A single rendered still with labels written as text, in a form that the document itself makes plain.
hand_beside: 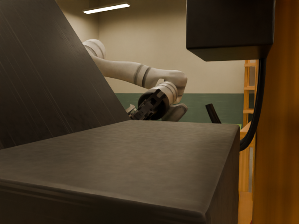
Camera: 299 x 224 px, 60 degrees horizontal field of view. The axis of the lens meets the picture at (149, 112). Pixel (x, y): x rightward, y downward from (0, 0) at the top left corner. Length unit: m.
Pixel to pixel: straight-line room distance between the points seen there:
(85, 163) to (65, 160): 0.02
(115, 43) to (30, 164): 9.10
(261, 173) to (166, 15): 8.05
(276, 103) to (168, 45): 7.77
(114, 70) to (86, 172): 0.70
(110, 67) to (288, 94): 0.52
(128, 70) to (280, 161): 0.50
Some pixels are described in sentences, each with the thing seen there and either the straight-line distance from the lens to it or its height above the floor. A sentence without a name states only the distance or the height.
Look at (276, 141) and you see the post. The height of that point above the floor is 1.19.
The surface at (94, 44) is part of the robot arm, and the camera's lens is 0.91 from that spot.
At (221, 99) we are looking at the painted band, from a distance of 7.67.
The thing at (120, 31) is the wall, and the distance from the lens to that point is 9.22.
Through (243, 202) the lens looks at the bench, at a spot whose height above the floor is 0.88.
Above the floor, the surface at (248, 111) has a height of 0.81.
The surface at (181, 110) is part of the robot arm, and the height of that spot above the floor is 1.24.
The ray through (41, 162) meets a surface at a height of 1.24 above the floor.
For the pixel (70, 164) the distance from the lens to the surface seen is 0.18.
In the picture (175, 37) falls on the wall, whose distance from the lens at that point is 8.24.
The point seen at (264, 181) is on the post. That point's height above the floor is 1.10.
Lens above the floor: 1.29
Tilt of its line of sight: 4 degrees down
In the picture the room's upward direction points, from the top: straight up
